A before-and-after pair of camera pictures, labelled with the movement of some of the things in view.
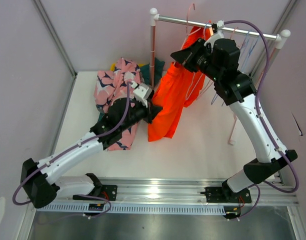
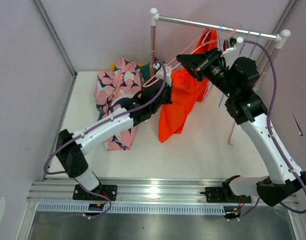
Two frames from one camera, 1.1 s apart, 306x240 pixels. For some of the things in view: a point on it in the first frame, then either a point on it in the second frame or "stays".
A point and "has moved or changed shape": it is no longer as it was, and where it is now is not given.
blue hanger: (205, 35) has moved or changed shape
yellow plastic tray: (112, 67) stays
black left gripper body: (139, 112) to (166, 98)
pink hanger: (188, 97) to (183, 58)
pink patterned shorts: (110, 86) stays
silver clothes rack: (284, 35) stays
